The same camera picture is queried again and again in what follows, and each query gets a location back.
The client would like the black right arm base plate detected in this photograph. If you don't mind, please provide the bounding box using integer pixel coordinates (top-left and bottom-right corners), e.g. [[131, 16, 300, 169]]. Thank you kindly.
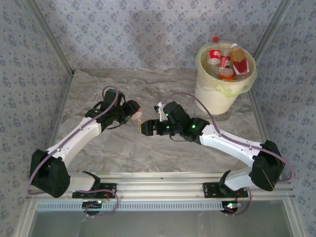
[[201, 181, 249, 199]]

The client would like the controller board with led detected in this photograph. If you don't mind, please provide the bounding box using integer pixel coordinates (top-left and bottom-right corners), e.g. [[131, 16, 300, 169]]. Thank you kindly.
[[220, 201, 241, 215], [82, 200, 103, 215]]

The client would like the aluminium corner post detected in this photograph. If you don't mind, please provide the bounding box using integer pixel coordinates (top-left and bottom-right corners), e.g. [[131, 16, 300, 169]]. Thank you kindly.
[[251, 0, 296, 64], [24, 0, 76, 75]]

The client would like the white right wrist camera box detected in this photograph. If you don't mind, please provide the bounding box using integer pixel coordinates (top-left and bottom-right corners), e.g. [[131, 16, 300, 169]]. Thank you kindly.
[[153, 102, 165, 123]]

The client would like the right controller board with LED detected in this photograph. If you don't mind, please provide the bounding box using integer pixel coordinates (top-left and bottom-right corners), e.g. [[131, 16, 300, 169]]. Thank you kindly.
[[220, 201, 241, 215]]

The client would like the left controller board with LED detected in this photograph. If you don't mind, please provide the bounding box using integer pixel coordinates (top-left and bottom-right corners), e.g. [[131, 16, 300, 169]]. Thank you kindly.
[[82, 200, 103, 215]]

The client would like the white slotted cable duct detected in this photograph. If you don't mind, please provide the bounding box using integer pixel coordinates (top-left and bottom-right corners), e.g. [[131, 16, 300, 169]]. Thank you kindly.
[[36, 200, 239, 212]]

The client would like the yellow-green bin liner bag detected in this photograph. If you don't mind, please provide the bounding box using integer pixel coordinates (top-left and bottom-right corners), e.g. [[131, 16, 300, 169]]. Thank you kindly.
[[195, 40, 257, 98]]

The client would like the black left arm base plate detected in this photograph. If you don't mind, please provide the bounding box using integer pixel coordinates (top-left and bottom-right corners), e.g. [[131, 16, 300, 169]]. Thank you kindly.
[[72, 182, 117, 199]]

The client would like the orange juice bottle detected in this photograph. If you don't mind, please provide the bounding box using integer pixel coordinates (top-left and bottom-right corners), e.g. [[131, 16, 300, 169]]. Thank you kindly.
[[218, 70, 235, 81]]

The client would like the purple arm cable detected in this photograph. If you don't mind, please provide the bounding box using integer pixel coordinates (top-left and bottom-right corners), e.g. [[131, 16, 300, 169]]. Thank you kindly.
[[161, 91, 296, 217], [27, 85, 124, 219]]

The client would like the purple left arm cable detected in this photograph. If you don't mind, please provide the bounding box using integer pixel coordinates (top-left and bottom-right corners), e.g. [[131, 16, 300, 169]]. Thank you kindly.
[[27, 85, 124, 219]]

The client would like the grey metal panel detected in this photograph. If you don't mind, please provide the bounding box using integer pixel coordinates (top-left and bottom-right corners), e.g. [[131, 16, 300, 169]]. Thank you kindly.
[[29, 211, 297, 237]]

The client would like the aluminium side rail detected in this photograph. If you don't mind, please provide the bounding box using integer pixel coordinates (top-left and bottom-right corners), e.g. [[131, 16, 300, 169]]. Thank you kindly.
[[248, 88, 283, 180], [37, 70, 76, 182]]

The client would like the aluminium frame rail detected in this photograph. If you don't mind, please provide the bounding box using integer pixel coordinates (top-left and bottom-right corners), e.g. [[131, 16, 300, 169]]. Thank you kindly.
[[27, 172, 296, 201]]

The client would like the large cola bottle red label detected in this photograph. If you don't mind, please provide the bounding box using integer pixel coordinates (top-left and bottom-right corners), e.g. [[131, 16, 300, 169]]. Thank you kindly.
[[206, 36, 222, 67]]

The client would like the white plastic waste bin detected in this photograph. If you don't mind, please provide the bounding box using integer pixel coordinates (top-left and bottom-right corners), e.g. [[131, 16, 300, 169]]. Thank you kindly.
[[194, 40, 257, 116]]

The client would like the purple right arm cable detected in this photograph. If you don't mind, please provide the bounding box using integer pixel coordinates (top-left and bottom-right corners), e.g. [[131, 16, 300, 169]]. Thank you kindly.
[[161, 91, 296, 217]]

